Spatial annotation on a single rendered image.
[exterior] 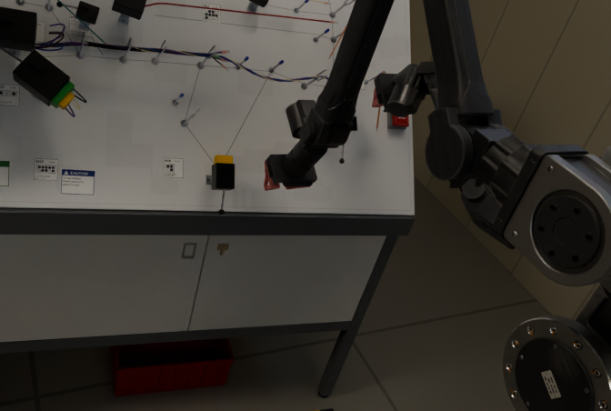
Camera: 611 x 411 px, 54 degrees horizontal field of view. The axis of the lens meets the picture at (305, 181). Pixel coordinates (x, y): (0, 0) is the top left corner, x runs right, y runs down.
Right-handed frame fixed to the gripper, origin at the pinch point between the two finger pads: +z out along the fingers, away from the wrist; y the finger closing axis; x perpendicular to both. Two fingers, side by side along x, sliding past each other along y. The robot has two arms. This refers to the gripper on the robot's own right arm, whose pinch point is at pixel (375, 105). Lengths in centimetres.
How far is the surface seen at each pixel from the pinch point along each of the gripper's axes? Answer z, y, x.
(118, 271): 34, 33, -66
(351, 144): 11.6, 7.0, -2.8
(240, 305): 45, 46, -31
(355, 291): 42, 46, 7
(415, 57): 161, -99, 141
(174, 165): 13, 11, -53
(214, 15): 5.9, -27.5, -40.0
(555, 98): 72, -34, 150
